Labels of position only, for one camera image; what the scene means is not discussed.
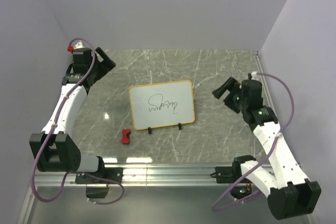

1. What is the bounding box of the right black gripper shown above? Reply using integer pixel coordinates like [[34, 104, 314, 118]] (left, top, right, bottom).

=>
[[212, 77, 248, 114]]

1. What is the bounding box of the yellow framed whiteboard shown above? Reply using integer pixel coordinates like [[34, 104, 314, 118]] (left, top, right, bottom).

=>
[[129, 80, 195, 131]]

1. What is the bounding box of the red whiteboard eraser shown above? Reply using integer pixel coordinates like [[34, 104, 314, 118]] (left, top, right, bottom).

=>
[[121, 129, 131, 145]]

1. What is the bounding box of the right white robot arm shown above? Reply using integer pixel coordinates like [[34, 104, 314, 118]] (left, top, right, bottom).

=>
[[211, 72, 321, 220]]

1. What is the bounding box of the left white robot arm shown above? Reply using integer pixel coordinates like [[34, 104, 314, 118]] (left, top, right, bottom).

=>
[[29, 47, 116, 183]]

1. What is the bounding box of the side aluminium rail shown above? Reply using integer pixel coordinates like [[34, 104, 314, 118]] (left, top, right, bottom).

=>
[[253, 50, 276, 112]]

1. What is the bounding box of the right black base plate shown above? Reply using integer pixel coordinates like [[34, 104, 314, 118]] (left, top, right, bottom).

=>
[[210, 166, 241, 184]]

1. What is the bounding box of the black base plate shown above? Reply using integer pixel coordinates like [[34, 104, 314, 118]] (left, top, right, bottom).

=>
[[210, 166, 241, 184], [75, 167, 123, 185]]

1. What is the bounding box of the wire whiteboard stand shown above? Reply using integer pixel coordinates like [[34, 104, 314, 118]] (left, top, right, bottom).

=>
[[147, 123, 183, 135]]

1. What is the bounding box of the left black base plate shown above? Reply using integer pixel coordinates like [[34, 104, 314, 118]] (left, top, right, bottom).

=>
[[75, 167, 123, 185]]

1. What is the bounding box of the aluminium mounting rail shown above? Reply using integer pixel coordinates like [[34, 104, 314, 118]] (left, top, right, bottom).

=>
[[35, 163, 231, 187]]

